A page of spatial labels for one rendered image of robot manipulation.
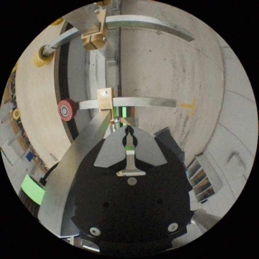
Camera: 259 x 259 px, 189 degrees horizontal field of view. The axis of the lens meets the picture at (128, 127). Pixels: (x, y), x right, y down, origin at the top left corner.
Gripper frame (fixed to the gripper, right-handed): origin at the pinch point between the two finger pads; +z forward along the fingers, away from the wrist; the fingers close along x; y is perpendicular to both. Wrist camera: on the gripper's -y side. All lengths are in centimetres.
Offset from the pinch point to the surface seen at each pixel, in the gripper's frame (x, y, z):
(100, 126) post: -5.8, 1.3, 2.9
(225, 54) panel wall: 262, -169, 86
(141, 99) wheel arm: 4.7, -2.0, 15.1
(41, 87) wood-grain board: -36.9, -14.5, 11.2
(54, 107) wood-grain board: -28.6, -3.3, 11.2
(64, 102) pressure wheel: -21.6, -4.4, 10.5
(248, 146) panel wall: 260, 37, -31
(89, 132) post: -7.2, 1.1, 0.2
